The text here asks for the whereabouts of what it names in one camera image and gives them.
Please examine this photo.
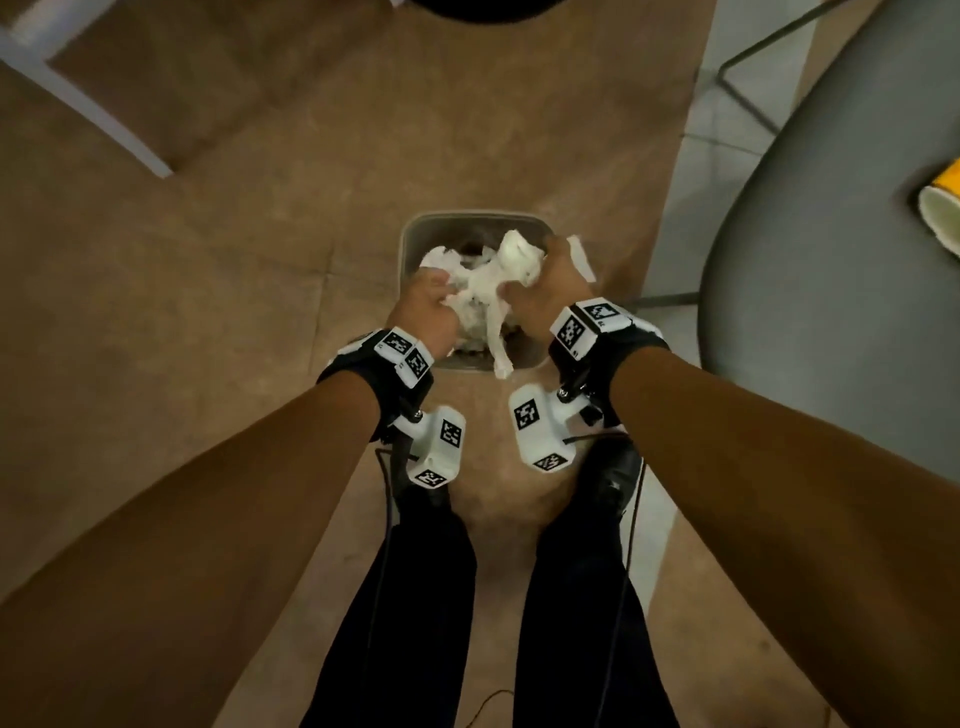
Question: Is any person's left leg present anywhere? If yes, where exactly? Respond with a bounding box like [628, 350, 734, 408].
[299, 483, 480, 728]

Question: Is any grey plastic waste bin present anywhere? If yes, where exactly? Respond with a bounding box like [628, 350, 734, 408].
[397, 210, 561, 374]

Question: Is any person's right hand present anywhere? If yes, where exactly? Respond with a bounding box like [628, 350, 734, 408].
[500, 235, 598, 340]

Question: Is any person's right forearm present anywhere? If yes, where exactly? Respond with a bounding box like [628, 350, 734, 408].
[609, 346, 960, 728]

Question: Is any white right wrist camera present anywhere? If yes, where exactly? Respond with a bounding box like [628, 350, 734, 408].
[507, 383, 603, 475]

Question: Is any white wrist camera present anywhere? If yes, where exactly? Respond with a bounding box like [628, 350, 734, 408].
[393, 405, 468, 491]
[507, 383, 603, 475]

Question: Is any black right wrist strap with markers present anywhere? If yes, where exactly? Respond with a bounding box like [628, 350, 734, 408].
[547, 297, 672, 429]

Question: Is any person's left hand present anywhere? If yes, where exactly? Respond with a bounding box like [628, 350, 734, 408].
[386, 267, 463, 360]

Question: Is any person's leg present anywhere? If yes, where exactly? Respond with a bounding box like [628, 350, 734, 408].
[299, 483, 480, 728]
[511, 480, 681, 728]

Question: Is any person's left forearm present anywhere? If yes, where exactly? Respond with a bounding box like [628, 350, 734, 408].
[0, 369, 384, 728]

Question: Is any black left wrist strap with markers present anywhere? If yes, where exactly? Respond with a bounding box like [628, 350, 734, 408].
[315, 325, 437, 444]

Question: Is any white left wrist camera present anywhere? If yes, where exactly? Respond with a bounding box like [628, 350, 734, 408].
[393, 405, 468, 491]

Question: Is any black wrist strap with markers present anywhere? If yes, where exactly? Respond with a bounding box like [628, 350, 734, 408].
[547, 297, 672, 429]
[315, 325, 437, 444]

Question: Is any white tissue paper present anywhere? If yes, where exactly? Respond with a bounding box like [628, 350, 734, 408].
[418, 229, 598, 381]

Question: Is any black round object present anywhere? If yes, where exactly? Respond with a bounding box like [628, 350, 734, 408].
[408, 0, 569, 24]

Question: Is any brown floor mat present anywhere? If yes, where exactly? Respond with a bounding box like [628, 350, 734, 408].
[0, 0, 886, 728]

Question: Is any white furniture leg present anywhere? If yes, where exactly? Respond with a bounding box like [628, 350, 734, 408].
[0, 0, 176, 180]

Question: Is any grey round table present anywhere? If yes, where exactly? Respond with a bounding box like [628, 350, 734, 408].
[696, 0, 960, 486]

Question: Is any thin metal table frame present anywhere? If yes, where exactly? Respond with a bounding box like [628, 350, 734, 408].
[621, 0, 852, 312]

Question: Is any person's right leg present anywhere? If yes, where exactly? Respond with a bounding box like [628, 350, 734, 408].
[511, 480, 681, 728]

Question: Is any yellow paper cup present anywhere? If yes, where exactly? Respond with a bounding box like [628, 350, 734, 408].
[917, 156, 960, 261]

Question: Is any person's black right shoe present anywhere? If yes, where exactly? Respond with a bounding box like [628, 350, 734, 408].
[579, 435, 646, 530]

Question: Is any thin black cable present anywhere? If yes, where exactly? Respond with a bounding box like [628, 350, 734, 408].
[366, 447, 400, 676]
[591, 456, 649, 728]

